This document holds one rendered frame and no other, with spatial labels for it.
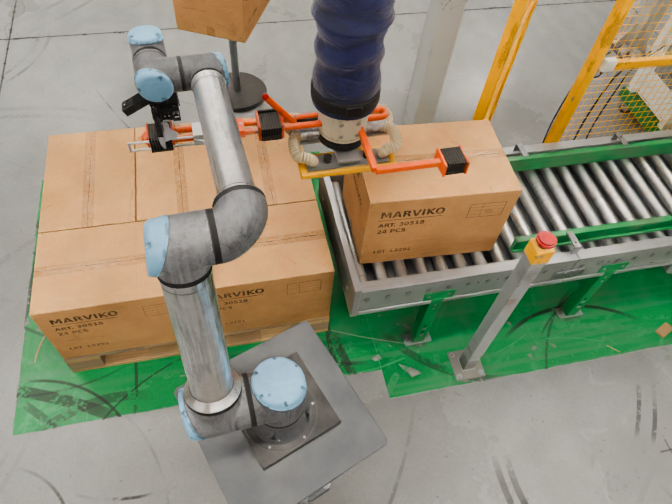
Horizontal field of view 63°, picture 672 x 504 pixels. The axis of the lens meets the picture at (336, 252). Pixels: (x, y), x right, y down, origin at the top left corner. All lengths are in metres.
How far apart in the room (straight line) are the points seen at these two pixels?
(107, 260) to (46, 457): 0.88
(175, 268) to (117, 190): 1.58
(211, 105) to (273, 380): 0.73
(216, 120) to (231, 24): 1.95
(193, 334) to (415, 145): 1.31
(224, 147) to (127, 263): 1.23
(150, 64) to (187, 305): 0.65
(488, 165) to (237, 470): 1.43
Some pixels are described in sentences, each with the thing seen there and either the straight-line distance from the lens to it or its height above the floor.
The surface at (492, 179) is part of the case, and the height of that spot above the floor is 0.95.
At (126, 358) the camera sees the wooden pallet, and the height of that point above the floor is 0.02.
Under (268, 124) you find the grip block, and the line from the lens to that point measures 1.85.
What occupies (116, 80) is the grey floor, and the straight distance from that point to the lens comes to 4.17.
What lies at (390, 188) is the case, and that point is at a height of 0.95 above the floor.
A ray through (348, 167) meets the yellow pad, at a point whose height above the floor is 1.11.
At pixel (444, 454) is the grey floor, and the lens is 2.64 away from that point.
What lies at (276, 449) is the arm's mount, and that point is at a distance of 1.75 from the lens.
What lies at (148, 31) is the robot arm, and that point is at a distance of 1.64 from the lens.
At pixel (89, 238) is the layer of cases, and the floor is 0.54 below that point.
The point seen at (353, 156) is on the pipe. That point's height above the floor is 1.14.
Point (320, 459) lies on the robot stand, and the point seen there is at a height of 0.75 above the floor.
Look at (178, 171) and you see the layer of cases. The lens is 2.69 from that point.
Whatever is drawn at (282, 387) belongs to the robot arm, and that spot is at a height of 1.04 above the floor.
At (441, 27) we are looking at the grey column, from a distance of 3.06.
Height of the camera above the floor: 2.46
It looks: 55 degrees down
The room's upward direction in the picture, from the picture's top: 7 degrees clockwise
